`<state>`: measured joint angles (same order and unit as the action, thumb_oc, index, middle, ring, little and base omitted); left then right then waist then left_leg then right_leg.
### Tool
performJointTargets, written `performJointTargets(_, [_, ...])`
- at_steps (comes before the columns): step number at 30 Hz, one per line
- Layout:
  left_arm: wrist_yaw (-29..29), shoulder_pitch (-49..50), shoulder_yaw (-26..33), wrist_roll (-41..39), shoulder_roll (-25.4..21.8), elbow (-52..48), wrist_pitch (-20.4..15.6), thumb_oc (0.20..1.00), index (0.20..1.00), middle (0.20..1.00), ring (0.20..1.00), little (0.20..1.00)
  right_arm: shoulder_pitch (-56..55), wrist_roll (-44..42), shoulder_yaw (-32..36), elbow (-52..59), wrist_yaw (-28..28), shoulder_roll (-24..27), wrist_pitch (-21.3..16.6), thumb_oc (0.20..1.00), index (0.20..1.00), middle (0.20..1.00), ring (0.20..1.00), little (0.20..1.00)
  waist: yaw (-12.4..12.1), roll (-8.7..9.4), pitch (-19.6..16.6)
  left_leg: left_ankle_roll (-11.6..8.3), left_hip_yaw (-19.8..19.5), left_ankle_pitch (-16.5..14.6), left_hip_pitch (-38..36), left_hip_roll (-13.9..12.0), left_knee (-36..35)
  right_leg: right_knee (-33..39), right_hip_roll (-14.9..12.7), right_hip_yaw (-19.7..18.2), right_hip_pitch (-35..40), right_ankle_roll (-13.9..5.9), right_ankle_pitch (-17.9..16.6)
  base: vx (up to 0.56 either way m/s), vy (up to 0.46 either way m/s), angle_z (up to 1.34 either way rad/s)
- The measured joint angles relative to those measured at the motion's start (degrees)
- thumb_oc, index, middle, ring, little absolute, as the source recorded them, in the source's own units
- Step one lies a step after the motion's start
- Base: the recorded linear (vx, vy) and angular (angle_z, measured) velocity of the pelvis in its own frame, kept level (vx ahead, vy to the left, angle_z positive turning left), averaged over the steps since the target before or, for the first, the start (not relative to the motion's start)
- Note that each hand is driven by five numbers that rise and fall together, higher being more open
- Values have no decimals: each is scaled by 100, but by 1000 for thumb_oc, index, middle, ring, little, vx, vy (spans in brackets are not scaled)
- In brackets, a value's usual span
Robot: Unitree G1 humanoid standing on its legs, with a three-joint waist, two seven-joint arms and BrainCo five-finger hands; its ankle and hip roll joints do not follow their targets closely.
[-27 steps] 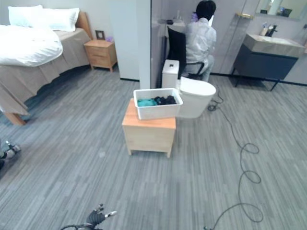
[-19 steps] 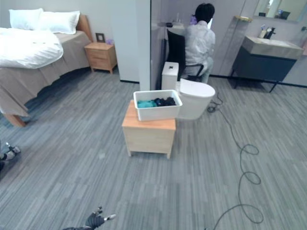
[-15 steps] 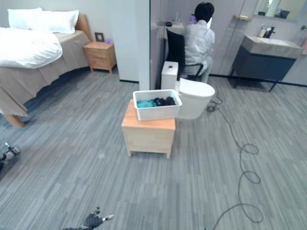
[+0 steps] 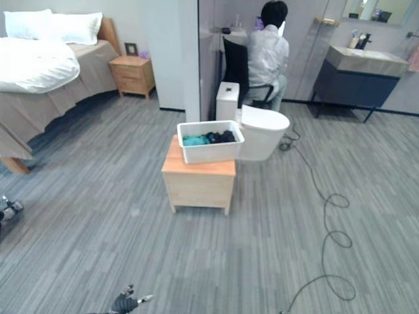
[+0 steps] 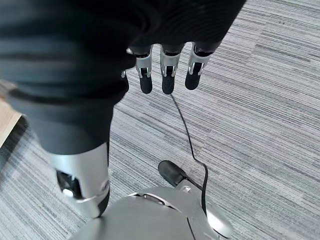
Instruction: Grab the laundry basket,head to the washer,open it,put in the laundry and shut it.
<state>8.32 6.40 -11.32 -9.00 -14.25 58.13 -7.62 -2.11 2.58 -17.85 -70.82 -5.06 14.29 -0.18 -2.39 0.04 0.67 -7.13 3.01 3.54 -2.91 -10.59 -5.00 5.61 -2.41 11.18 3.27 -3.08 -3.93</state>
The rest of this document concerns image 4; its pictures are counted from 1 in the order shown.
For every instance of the teal cloth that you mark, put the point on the teal cloth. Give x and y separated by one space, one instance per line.
194 140

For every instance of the white desk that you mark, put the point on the white desk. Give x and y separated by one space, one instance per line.
237 33

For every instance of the white pillow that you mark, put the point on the white pillow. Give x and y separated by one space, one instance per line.
78 27
27 24

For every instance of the purple bottle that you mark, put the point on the purple bottle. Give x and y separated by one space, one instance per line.
259 23

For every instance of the beige bed sheet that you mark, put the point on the beige bed sheet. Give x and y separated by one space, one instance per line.
88 72

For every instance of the dark vanity cabinet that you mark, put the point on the dark vanity cabinet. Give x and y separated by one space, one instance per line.
353 86

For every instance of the black cloth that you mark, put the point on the black cloth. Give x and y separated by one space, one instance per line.
224 136

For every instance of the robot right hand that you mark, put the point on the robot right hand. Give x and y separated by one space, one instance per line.
124 303

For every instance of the white duvet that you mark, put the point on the white duvet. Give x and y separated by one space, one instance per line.
36 65

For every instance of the gold wall shelf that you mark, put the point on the gold wall shelf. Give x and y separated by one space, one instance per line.
326 21

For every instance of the white laundry basket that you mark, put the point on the white laundry basket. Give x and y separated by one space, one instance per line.
209 153

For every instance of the toothbrush cup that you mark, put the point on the toothbrush cup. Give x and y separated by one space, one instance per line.
353 42

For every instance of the wall mirror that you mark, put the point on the wall mirror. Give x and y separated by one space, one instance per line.
376 10

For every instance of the small wooden cabinet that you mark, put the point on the small wooden cabinet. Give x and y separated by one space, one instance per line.
199 186

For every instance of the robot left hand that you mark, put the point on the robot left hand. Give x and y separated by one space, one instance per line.
12 208

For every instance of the black faucet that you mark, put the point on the black faucet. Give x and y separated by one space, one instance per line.
364 42

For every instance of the small purple item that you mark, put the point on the small purple item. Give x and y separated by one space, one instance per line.
144 55

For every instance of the dark picture frame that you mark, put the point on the dark picture frame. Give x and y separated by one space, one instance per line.
131 49

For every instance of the pink towel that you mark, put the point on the pink towel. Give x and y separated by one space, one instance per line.
414 59

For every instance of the wooden bed frame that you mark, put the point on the wooden bed frame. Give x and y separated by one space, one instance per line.
109 32

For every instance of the grey stone sink counter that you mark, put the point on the grey stone sink counter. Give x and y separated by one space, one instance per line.
366 60

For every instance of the person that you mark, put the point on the person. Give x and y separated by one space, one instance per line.
266 55

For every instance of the black chair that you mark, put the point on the black chair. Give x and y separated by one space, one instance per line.
234 60

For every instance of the wooden nightstand with drawers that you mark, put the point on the wooden nightstand with drawers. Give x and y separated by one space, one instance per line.
132 75

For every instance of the white toilet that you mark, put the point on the white toilet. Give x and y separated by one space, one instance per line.
262 137

